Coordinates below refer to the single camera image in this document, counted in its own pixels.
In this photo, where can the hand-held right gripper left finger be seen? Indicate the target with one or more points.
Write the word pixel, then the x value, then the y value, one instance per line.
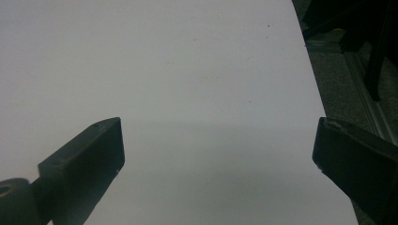
pixel 84 165

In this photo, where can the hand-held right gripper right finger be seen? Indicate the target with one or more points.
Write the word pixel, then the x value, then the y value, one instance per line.
pixel 359 165

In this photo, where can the black metal stand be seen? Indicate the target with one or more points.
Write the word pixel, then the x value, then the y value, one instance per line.
pixel 359 28

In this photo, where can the aluminium frame rail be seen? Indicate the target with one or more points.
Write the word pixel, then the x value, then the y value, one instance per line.
pixel 366 93

